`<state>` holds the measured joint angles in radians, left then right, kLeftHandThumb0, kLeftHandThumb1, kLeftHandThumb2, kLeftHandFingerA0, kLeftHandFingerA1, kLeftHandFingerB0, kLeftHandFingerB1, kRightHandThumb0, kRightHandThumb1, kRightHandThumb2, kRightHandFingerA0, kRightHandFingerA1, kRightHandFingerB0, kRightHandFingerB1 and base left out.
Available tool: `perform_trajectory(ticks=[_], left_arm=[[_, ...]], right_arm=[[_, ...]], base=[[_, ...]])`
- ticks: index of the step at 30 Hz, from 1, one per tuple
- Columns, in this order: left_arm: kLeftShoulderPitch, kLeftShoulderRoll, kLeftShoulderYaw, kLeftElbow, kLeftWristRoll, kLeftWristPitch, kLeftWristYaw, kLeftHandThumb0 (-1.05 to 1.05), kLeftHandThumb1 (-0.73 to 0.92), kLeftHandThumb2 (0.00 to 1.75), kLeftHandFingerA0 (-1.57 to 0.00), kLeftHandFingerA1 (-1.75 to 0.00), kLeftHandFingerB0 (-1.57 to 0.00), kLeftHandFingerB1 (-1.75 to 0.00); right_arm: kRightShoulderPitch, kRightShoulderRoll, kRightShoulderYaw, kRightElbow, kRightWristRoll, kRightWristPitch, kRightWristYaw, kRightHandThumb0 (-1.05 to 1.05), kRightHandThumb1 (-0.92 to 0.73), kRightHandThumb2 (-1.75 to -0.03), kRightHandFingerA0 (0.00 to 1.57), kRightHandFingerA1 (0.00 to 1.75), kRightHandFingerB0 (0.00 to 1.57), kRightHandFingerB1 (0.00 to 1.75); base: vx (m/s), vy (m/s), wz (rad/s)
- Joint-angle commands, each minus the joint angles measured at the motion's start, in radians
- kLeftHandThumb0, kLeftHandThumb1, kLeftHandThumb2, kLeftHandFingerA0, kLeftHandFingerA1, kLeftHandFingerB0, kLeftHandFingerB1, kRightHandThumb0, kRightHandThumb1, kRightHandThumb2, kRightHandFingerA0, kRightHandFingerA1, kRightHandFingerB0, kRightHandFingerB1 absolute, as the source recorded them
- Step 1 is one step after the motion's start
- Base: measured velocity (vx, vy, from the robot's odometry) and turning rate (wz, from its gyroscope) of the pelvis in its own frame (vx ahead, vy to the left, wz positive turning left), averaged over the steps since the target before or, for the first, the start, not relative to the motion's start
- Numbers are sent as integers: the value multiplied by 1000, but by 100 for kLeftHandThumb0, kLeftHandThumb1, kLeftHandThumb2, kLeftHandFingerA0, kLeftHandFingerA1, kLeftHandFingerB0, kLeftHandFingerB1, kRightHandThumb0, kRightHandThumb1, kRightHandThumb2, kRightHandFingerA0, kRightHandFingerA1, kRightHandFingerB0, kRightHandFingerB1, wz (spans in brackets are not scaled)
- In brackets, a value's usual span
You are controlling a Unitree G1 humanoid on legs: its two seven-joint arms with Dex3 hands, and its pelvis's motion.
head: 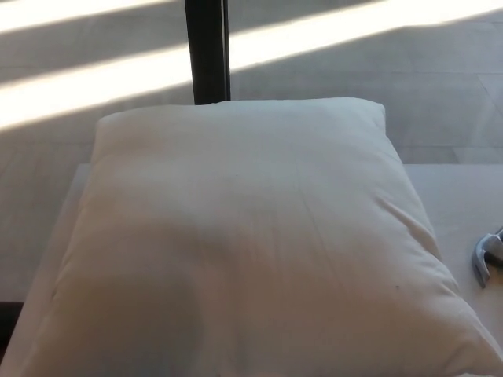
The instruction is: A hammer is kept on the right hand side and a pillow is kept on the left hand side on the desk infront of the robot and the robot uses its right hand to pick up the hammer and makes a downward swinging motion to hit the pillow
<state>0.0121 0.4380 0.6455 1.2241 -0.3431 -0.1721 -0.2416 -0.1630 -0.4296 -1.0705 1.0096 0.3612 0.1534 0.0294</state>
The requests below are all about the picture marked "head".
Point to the white square pillow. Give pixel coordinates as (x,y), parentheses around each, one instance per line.
(251,235)

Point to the dark furniture edge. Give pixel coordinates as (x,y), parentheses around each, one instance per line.
(8,322)

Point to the black vertical post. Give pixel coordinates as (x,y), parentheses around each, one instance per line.
(208,47)

